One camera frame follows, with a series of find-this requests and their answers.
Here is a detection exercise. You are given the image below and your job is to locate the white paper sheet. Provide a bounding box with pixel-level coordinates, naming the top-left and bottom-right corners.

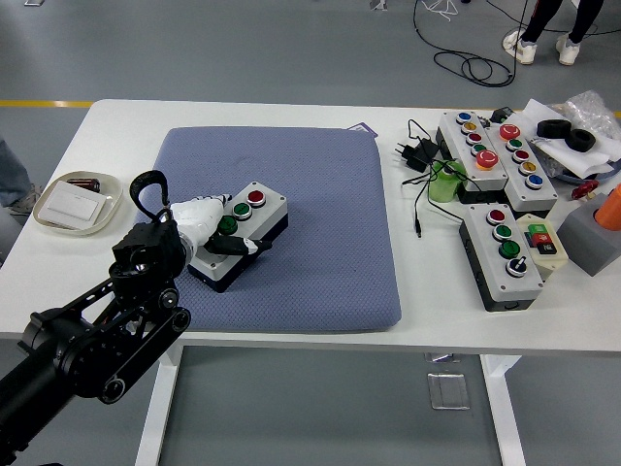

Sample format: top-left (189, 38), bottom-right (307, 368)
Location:
top-left (513, 98), bottom-right (621, 179)

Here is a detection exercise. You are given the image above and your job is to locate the person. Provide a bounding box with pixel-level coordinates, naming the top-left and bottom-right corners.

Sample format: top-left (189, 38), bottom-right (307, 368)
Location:
top-left (0, 139), bottom-right (44, 217)
top-left (502, 0), bottom-right (607, 67)

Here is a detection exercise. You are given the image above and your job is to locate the black floor cable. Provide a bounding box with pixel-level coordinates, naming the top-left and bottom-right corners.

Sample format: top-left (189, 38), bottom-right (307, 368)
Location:
top-left (412, 0), bottom-right (516, 88)

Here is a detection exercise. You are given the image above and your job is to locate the green cup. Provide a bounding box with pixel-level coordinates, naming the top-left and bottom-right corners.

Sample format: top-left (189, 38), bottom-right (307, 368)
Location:
top-left (427, 158), bottom-right (468, 204)

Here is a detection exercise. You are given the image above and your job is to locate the white wall switch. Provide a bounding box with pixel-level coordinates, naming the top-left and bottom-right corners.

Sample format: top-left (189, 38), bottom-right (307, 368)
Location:
top-left (39, 182), bottom-right (108, 229)

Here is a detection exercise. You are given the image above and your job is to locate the cream oval tray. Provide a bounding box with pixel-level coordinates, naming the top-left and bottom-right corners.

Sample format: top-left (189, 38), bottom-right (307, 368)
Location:
top-left (32, 170), bottom-right (123, 238)

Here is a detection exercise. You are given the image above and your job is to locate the blue round dish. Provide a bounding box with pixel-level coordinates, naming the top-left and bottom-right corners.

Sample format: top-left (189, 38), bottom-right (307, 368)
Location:
top-left (552, 159), bottom-right (621, 185)

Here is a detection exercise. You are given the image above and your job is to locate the grey four-button control box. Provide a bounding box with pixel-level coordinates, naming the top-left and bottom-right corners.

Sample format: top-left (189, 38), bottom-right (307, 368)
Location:
top-left (186, 181), bottom-right (289, 294)
top-left (458, 203), bottom-right (545, 313)

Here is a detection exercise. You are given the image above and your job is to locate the white table leg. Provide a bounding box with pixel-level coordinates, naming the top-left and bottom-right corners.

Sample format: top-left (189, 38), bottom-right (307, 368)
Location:
top-left (134, 343), bottom-right (184, 466)
top-left (479, 353), bottom-right (528, 466)

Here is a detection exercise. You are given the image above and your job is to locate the cream three-key switch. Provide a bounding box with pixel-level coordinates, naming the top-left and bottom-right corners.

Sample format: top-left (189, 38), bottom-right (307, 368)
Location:
top-left (514, 213), bottom-right (569, 283)

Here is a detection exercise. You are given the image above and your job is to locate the black adapter cable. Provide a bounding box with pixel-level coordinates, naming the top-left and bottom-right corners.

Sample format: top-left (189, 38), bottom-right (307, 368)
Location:
top-left (401, 118), bottom-right (467, 240)

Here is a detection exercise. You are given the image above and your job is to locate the white cord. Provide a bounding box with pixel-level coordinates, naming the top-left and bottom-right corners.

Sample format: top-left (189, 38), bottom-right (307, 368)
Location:
top-left (420, 0), bottom-right (460, 23)

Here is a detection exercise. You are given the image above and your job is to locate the grey block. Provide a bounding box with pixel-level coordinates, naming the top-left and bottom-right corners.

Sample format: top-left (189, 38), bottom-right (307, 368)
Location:
top-left (557, 191), bottom-right (621, 279)

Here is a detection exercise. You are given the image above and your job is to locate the clear bubble wrap bag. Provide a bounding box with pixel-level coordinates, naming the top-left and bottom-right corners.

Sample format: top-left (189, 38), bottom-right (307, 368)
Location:
top-left (550, 89), bottom-right (621, 142)

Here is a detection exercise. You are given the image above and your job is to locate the blue-grey fabric mat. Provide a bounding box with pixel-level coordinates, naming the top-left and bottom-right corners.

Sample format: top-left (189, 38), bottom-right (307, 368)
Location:
top-left (106, 125), bottom-right (403, 335)

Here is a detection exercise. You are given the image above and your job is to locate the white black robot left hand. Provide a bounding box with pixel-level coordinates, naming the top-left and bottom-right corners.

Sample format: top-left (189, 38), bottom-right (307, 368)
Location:
top-left (169, 193), bottom-right (272, 256)

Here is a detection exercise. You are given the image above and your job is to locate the purple-edged card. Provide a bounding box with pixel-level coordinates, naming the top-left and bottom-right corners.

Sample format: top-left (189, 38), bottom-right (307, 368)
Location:
top-left (346, 120), bottom-right (379, 140)

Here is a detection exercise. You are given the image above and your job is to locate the orange cylinder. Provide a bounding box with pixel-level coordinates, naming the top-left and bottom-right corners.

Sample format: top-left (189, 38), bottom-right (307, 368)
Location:
top-left (595, 183), bottom-right (621, 233)

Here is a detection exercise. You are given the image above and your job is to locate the black power adapter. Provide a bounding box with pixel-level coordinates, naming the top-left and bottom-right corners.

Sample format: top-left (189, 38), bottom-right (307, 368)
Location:
top-left (391, 137), bottom-right (441, 173)

